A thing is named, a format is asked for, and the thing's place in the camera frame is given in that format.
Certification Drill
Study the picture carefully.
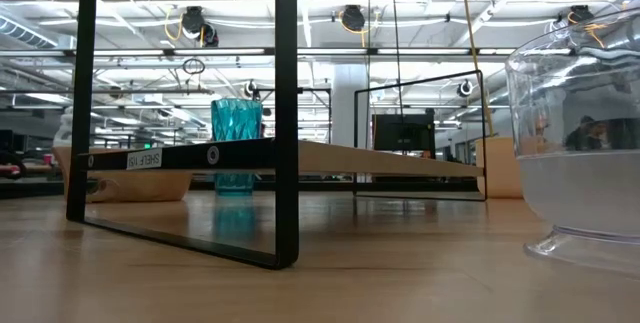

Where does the white shelf label sticker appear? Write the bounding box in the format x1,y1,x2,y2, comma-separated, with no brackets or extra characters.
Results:
125,147,164,171

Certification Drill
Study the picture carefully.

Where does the black metal table frame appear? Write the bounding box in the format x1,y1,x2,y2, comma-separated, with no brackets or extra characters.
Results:
0,177,640,200

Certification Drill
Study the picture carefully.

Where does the wooden shelf black metal frame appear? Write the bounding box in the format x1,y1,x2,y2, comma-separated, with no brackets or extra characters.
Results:
66,0,489,271

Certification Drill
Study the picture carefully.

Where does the black ceiling cord reel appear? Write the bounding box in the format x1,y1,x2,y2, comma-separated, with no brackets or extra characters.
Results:
179,5,220,48
567,4,609,49
338,4,369,34

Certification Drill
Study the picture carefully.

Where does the yellow cable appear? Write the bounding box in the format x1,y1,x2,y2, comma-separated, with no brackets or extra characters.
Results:
458,0,495,138

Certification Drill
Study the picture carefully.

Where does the clear glass mug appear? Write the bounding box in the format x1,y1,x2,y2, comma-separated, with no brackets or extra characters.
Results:
504,6,640,278

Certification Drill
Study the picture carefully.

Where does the black monitor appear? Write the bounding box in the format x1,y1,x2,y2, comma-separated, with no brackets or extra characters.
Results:
372,112,437,154

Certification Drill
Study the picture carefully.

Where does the wooden bowl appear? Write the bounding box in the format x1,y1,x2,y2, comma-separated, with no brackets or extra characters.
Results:
52,145,194,203

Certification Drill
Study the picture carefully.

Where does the tall peach orange tumbler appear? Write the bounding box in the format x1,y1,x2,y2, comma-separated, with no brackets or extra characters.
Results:
474,136,524,200

